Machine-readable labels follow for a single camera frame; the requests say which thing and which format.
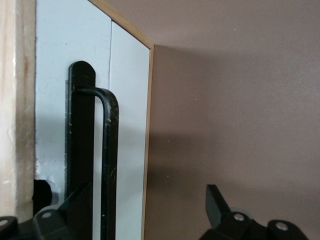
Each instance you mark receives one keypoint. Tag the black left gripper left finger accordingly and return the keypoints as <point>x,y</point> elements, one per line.
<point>75,220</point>

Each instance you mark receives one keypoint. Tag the wooden drawer cabinet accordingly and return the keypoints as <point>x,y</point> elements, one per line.
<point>15,100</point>

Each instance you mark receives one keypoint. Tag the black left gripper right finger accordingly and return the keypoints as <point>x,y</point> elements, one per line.
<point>225,225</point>

